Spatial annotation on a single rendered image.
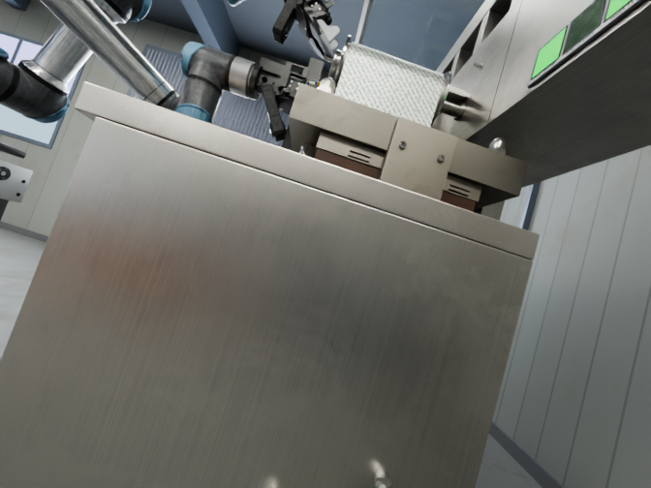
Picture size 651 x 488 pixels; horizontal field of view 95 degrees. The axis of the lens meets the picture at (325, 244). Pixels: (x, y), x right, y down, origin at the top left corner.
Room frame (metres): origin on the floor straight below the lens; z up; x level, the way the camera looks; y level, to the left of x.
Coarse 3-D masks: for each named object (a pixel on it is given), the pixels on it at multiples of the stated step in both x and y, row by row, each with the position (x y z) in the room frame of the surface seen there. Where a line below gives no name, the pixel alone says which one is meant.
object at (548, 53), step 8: (560, 32) 0.42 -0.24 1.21; (552, 40) 0.43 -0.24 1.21; (560, 40) 0.42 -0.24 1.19; (544, 48) 0.45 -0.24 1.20; (552, 48) 0.43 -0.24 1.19; (544, 56) 0.44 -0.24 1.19; (552, 56) 0.42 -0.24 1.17; (536, 64) 0.46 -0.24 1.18; (544, 64) 0.44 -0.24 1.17; (536, 72) 0.45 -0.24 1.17
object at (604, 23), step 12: (636, 0) 0.31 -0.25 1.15; (624, 12) 0.32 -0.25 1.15; (600, 24) 0.35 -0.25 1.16; (612, 24) 0.34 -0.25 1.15; (552, 36) 0.44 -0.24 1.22; (564, 36) 0.41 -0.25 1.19; (588, 36) 0.36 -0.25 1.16; (540, 48) 0.46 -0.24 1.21; (564, 48) 0.40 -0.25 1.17; (576, 48) 0.38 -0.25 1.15; (564, 60) 0.40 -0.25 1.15; (540, 72) 0.44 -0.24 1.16; (528, 84) 0.47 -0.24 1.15
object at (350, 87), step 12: (348, 84) 0.66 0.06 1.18; (360, 84) 0.66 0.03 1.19; (372, 84) 0.66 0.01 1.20; (348, 96) 0.66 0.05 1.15; (360, 96) 0.66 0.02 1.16; (372, 96) 0.66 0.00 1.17; (384, 96) 0.66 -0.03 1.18; (396, 96) 0.66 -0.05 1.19; (408, 96) 0.66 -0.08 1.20; (384, 108) 0.66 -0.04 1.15; (396, 108) 0.66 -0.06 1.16; (408, 108) 0.66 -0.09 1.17; (420, 108) 0.67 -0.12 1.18; (432, 108) 0.67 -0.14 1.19; (420, 120) 0.67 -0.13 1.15
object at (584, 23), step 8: (600, 0) 0.36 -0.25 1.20; (592, 8) 0.37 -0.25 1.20; (600, 8) 0.36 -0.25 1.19; (584, 16) 0.38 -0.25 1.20; (592, 16) 0.36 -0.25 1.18; (600, 16) 0.35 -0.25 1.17; (576, 24) 0.39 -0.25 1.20; (584, 24) 0.37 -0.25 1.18; (592, 24) 0.36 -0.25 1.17; (576, 32) 0.39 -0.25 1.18; (584, 32) 0.37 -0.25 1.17; (568, 40) 0.40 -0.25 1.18; (576, 40) 0.38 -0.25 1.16; (568, 48) 0.39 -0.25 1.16
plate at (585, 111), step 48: (528, 0) 0.56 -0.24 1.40; (576, 0) 0.41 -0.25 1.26; (480, 48) 0.73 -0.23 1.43; (528, 48) 0.51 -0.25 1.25; (624, 48) 0.35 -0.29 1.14; (480, 96) 0.65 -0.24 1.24; (528, 96) 0.48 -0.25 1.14; (576, 96) 0.45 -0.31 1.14; (624, 96) 0.42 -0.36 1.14; (480, 144) 0.66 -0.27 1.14; (528, 144) 0.61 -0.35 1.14; (576, 144) 0.56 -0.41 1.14; (624, 144) 0.52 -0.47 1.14
